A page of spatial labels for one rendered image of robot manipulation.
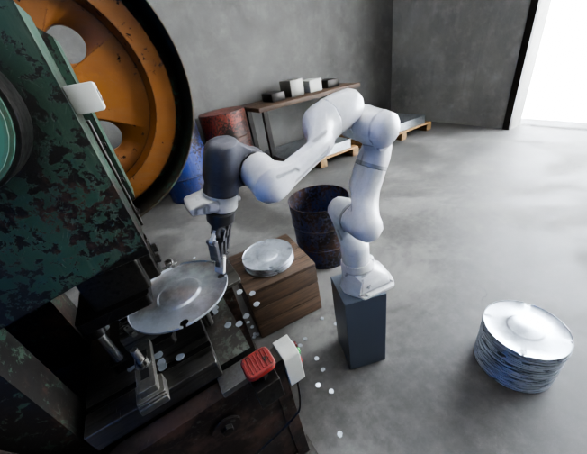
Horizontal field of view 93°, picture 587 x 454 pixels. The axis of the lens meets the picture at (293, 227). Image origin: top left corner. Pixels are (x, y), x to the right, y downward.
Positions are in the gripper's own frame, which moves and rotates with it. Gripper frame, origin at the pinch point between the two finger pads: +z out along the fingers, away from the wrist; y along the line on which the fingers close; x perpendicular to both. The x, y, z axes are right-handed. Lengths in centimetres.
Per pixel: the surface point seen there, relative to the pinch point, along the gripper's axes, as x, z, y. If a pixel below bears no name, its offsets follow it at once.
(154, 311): 12.1, 8.2, -16.2
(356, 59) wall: -16, -38, 482
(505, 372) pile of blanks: -115, 38, 21
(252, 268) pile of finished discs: 2, 45, 46
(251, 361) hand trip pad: -19.4, -0.2, -26.1
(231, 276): -4.4, 2.7, -1.4
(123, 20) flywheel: 41, -56, 26
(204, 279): 3.6, 5.2, -3.2
